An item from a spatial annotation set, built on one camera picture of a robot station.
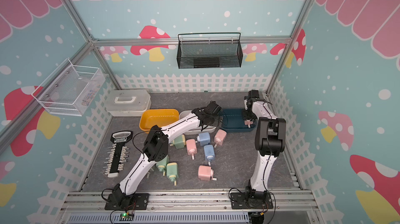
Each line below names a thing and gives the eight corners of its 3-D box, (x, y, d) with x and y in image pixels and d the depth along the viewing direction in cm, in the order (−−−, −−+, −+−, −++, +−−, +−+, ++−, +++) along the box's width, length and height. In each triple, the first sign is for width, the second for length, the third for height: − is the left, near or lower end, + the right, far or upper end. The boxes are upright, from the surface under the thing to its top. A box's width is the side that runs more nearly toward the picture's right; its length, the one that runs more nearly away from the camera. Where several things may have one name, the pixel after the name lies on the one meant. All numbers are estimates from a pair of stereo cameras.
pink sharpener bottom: (198, 180, 82) (197, 176, 76) (198, 169, 86) (198, 165, 80) (215, 180, 82) (216, 176, 76) (215, 169, 86) (216, 165, 80)
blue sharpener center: (203, 165, 87) (203, 161, 81) (203, 149, 93) (203, 144, 87) (214, 165, 87) (215, 161, 81) (213, 149, 93) (214, 144, 87)
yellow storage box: (139, 132, 101) (135, 127, 96) (144, 114, 110) (141, 108, 105) (178, 132, 101) (176, 127, 96) (180, 114, 110) (179, 108, 105)
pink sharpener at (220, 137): (211, 145, 94) (211, 140, 89) (217, 134, 100) (218, 128, 94) (219, 149, 93) (220, 144, 87) (226, 137, 98) (227, 132, 92)
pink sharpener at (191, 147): (186, 159, 90) (185, 154, 84) (187, 144, 95) (186, 138, 89) (196, 159, 90) (196, 154, 84) (197, 144, 95) (196, 138, 89)
